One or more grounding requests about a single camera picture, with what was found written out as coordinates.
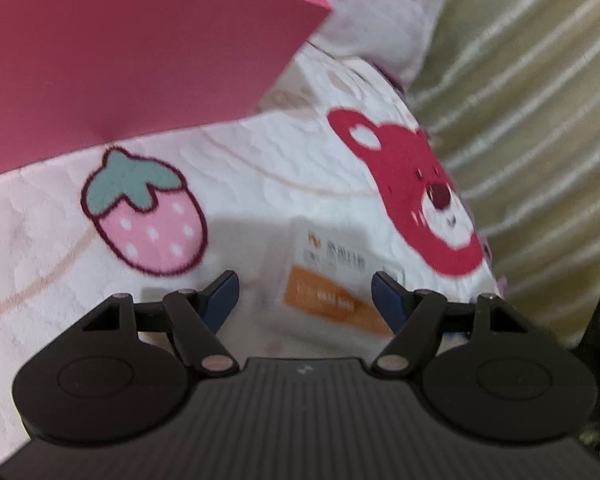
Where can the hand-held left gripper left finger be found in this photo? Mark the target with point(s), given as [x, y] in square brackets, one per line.
[222, 300]

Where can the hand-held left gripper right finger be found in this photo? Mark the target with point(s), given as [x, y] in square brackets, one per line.
[387, 300]

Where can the orange and white packet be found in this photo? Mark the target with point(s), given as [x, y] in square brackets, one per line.
[330, 260]

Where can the pink cardboard box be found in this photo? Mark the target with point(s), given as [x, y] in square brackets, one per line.
[130, 60]

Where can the bear printed blanket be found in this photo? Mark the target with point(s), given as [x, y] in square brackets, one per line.
[255, 185]

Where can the gold satin cloth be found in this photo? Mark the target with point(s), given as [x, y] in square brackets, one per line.
[530, 110]

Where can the pink checked flower pillow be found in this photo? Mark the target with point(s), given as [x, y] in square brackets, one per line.
[380, 20]

